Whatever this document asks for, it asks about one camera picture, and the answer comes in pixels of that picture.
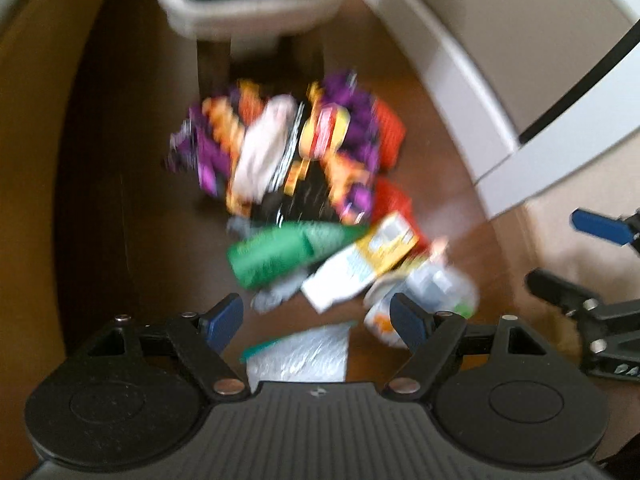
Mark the silver foil bubble bag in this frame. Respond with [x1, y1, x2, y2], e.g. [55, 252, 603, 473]
[240, 322, 354, 391]

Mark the white yellow paper wrapper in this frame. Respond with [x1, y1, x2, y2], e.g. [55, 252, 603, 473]
[300, 212, 419, 313]

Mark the red plastic bag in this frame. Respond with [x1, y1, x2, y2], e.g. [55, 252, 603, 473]
[371, 99, 430, 254]

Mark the green snack bag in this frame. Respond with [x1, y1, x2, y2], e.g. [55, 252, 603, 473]
[227, 217, 369, 289]

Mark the purple orange snack bag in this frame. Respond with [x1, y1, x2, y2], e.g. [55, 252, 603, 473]
[163, 72, 380, 226]

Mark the clear plastic bag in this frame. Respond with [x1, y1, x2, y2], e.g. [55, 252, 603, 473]
[363, 262, 480, 349]

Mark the white wardrobe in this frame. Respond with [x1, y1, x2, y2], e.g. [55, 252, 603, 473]
[349, 0, 640, 221]

